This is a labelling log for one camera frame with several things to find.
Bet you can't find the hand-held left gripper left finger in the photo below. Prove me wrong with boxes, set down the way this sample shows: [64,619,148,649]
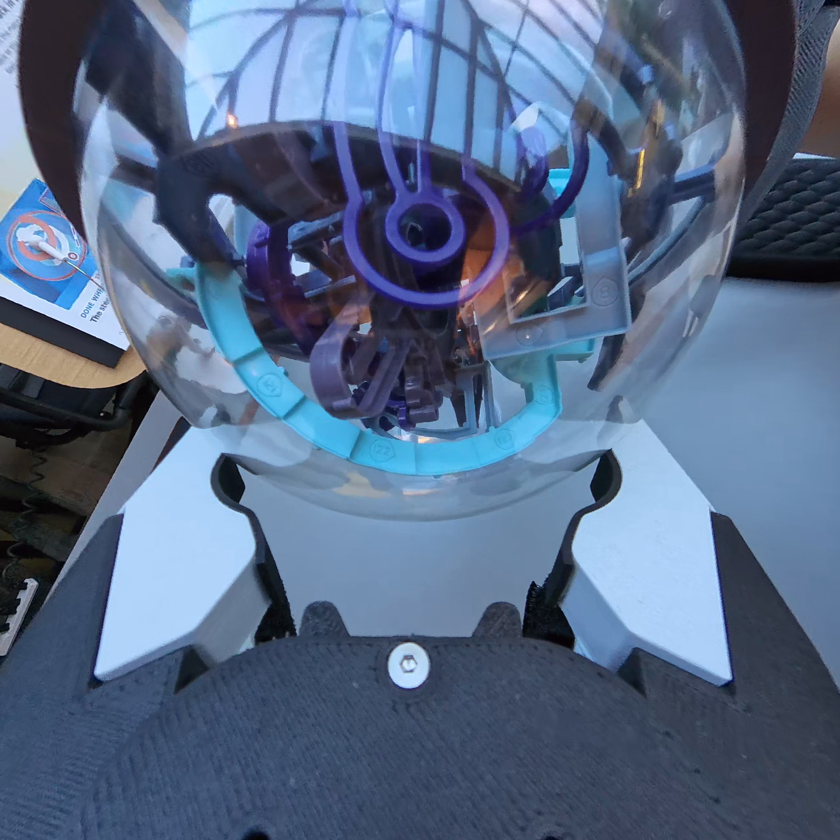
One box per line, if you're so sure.
[94,420,294,682]

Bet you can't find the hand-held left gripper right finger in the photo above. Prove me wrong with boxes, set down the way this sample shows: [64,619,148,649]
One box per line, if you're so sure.
[524,420,734,686]

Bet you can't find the clear plastic maze ball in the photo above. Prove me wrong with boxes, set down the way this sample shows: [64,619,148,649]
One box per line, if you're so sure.
[18,0,798,522]

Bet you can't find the person's right forearm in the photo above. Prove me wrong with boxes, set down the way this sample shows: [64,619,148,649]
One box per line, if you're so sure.
[802,85,840,157]

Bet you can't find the black mesh office chair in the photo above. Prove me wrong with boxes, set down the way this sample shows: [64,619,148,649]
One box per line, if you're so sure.
[727,154,840,283]

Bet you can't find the printed instruction sheet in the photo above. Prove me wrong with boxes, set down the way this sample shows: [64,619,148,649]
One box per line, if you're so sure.
[0,0,132,352]

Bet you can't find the white toothed bracket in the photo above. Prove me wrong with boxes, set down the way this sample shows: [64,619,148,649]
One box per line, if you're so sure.
[0,577,40,657]

